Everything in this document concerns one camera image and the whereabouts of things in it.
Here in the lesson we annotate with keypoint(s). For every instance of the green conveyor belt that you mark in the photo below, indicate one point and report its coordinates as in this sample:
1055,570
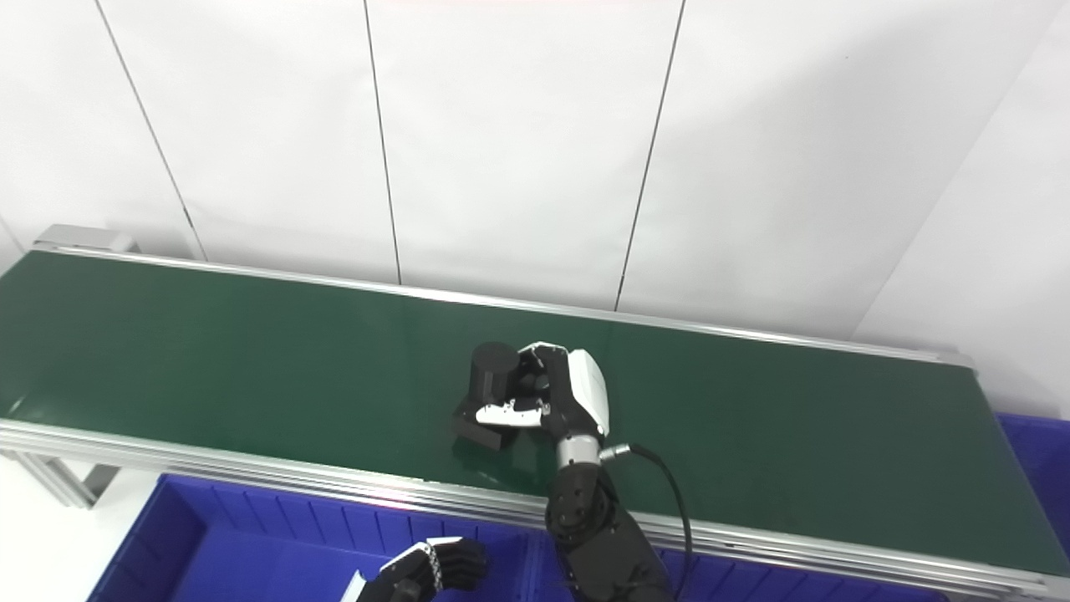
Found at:
251,359
251,470

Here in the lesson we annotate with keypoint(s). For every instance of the aluminium conveyor support leg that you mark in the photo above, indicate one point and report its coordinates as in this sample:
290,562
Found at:
63,481

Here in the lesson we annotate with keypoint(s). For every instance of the blue plastic bin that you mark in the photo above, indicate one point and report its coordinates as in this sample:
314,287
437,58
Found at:
1041,468
752,585
251,552

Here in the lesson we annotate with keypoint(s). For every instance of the white and black right hand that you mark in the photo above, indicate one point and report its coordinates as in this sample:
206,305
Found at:
581,393

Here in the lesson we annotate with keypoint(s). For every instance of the black cylinder block part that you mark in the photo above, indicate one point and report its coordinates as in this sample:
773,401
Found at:
493,372

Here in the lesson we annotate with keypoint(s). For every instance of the white and black left hand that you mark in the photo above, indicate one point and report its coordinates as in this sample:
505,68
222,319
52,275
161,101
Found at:
418,568

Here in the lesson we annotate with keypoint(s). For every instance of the grey conveyor end housing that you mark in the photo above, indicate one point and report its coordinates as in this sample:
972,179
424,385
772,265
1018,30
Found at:
75,237

